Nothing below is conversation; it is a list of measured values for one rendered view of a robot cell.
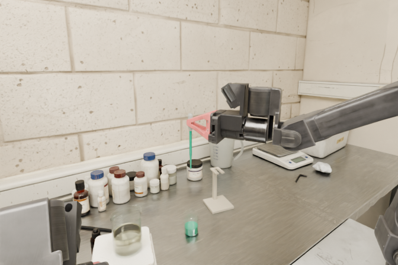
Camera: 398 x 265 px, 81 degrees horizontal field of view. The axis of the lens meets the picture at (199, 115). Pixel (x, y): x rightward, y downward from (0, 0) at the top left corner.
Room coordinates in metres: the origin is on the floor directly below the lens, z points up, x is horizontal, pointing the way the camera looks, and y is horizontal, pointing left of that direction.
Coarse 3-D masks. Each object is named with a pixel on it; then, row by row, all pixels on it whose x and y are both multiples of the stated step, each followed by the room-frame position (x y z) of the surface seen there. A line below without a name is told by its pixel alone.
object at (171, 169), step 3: (168, 165) 0.91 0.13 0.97; (171, 165) 0.91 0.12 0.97; (168, 168) 0.88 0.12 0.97; (171, 168) 0.88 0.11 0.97; (174, 168) 0.88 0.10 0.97; (168, 171) 0.86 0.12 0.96; (171, 171) 0.86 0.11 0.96; (174, 171) 0.87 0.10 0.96; (168, 174) 0.86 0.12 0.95; (171, 174) 0.86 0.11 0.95; (174, 174) 0.87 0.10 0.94; (171, 177) 0.86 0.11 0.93; (174, 177) 0.87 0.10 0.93; (171, 180) 0.86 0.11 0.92; (174, 180) 0.87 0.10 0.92; (171, 183) 0.86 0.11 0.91; (174, 183) 0.87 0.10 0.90
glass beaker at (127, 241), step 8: (120, 208) 0.45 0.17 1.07; (128, 208) 0.46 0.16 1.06; (136, 208) 0.46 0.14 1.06; (112, 216) 0.43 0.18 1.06; (120, 216) 0.45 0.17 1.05; (128, 216) 0.46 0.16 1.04; (136, 216) 0.46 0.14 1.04; (112, 224) 0.41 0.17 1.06; (120, 224) 0.40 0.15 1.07; (128, 224) 0.40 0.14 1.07; (136, 224) 0.41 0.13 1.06; (112, 232) 0.41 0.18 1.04; (120, 232) 0.40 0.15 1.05; (128, 232) 0.40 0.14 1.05; (136, 232) 0.41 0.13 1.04; (120, 240) 0.40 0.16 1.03; (128, 240) 0.40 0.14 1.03; (136, 240) 0.41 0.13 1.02; (120, 248) 0.40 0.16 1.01; (128, 248) 0.40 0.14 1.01; (136, 248) 0.41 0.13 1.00; (120, 256) 0.40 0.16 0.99; (128, 256) 0.40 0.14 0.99
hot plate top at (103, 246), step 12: (144, 228) 0.49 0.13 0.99; (96, 240) 0.45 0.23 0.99; (108, 240) 0.45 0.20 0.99; (144, 240) 0.45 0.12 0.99; (96, 252) 0.42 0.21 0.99; (108, 252) 0.42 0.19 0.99; (144, 252) 0.42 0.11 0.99; (120, 264) 0.39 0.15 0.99; (132, 264) 0.39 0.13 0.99; (144, 264) 0.39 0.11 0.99
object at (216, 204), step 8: (216, 168) 0.75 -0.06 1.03; (216, 176) 0.75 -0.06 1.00; (216, 184) 0.75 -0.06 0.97; (216, 192) 0.75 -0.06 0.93; (208, 200) 0.74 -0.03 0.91; (216, 200) 0.74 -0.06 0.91; (224, 200) 0.74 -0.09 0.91; (208, 208) 0.70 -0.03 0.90; (216, 208) 0.69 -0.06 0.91; (224, 208) 0.69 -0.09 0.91; (232, 208) 0.70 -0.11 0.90
